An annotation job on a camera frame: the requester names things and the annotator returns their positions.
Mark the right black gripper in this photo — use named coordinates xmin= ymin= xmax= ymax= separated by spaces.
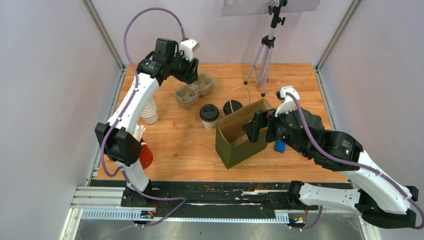
xmin=241 ymin=102 xmax=310 ymax=157

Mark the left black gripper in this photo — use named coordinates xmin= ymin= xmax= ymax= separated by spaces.
xmin=167 ymin=50 xmax=200 ymax=85

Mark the green paper bag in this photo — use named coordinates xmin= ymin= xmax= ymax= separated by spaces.
xmin=215 ymin=93 xmax=273 ymax=169

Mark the black plastic cup lid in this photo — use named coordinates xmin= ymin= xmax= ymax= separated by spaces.
xmin=199 ymin=104 xmax=220 ymax=122

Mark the white paper coffee cup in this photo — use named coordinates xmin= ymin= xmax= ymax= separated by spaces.
xmin=201 ymin=118 xmax=218 ymax=130

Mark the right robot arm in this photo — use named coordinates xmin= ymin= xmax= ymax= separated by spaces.
xmin=242 ymin=108 xmax=422 ymax=229

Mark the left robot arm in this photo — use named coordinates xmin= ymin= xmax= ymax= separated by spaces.
xmin=94 ymin=38 xmax=200 ymax=207

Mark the cardboard cup carrier tray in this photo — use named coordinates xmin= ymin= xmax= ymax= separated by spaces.
xmin=175 ymin=73 xmax=215 ymax=108

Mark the blue toy brick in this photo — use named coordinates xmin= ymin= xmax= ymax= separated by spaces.
xmin=273 ymin=140 xmax=286 ymax=154

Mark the stack of white paper cups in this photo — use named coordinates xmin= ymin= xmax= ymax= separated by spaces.
xmin=140 ymin=97 xmax=159 ymax=126

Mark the red cup holder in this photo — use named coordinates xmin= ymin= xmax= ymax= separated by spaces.
xmin=139 ymin=138 xmax=154 ymax=170

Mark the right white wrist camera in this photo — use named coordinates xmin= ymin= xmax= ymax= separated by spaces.
xmin=274 ymin=85 xmax=300 ymax=117

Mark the camera tripod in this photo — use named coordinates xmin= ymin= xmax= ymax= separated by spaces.
xmin=243 ymin=0 xmax=288 ymax=98

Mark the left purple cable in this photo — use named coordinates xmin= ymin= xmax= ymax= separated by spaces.
xmin=99 ymin=7 xmax=188 ymax=228

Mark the purple cable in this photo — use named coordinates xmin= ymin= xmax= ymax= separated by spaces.
xmin=99 ymin=7 xmax=188 ymax=228
xmin=284 ymin=92 xmax=424 ymax=229

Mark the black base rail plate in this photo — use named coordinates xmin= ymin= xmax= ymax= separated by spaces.
xmin=119 ymin=179 xmax=354 ymax=221

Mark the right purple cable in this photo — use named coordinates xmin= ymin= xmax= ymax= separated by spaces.
xmin=284 ymin=92 xmax=424 ymax=229

